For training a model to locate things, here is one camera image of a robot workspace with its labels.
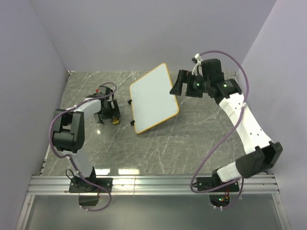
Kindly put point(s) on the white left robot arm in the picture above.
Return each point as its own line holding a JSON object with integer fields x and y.
{"x": 67, "y": 133}

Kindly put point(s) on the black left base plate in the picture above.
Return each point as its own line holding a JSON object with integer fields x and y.
{"x": 103, "y": 184}

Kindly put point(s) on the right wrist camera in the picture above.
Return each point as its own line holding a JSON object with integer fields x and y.
{"x": 197, "y": 68}

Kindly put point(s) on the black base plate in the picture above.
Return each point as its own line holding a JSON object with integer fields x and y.
{"x": 208, "y": 183}
{"x": 103, "y": 184}

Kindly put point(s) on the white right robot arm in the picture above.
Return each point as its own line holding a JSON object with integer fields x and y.
{"x": 261, "y": 153}

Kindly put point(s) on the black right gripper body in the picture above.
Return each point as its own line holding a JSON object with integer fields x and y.
{"x": 195, "y": 86}

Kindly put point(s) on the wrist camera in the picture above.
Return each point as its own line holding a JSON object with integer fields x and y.
{"x": 197, "y": 68}
{"x": 103, "y": 90}

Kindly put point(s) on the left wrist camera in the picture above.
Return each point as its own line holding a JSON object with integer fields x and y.
{"x": 103, "y": 90}

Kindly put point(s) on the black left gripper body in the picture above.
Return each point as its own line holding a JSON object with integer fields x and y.
{"x": 108, "y": 113}

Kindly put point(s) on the aluminium mounting rail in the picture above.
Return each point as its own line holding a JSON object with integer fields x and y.
{"x": 147, "y": 185}

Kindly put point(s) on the yellow-framed whiteboard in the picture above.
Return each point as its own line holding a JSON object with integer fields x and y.
{"x": 151, "y": 101}

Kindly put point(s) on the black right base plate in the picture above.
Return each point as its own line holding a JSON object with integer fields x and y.
{"x": 208, "y": 183}

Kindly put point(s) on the yellow whiteboard eraser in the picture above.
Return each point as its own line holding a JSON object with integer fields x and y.
{"x": 115, "y": 121}

